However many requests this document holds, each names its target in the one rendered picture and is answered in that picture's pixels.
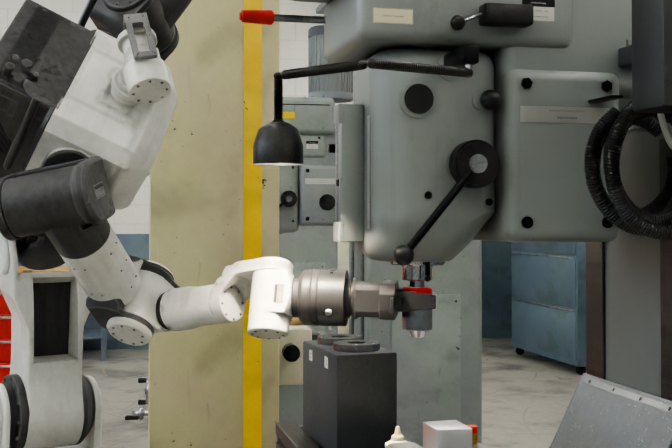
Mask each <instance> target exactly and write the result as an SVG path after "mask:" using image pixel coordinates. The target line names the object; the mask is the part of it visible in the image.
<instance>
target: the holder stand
mask: <svg viewBox="0 0 672 448"><path fill-rule="evenodd" d="M396 426H397V354H396V352H393V351H391V350H388V349H385V348H382V347H380V342H378V341H373V340H362V336H360V335H354V334H325V335H319V336H317V340H310V341H304V342H303V432H304V433H306V434H307V435H308V436H310V437H311V438H312V439H314V440H315V441H316V442H318V443H319V444H321V445H322V446H323V447H325V448H385V443H386V442H388V441H390V440H391V436H392V435H393V434H394V433H395V428H396Z"/></svg>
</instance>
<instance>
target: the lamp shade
mask: <svg viewBox="0 0 672 448"><path fill-rule="evenodd" d="M253 164H254V165H271V166H288V165H303V142H302V139H301V136H300V133H299V130H298V129H297V128H296V127H294V126H293V125H292V124H290V123H288V122H285V121H283V120H273V121H272V122H268V123H266V124H265V125H263V126H262V127H261V128H259V129H258V131H257V134H256V137H255V141H254V144H253Z"/></svg>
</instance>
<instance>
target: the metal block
mask: <svg viewBox="0 0 672 448"><path fill-rule="evenodd" d="M423 448H472V428H470V427H468V426H467V425H465V424H463V423H461V422H459V421H457V420H446V421H429V422H423Z"/></svg>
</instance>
